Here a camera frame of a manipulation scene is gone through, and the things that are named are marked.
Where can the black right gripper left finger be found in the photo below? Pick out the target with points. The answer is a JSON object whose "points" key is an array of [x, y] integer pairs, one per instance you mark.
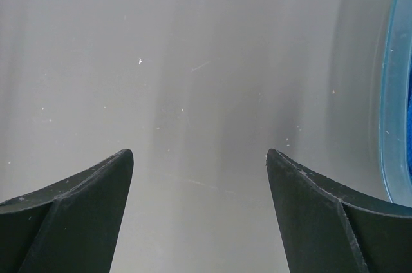
{"points": [[71, 225]]}

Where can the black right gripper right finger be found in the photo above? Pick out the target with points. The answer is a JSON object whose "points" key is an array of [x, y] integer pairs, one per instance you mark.
{"points": [[326, 226]]}

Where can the blue towel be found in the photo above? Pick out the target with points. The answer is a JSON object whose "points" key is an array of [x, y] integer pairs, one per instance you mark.
{"points": [[409, 129]]}

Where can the translucent blue tray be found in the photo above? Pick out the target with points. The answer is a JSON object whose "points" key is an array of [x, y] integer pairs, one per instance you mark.
{"points": [[394, 102]]}

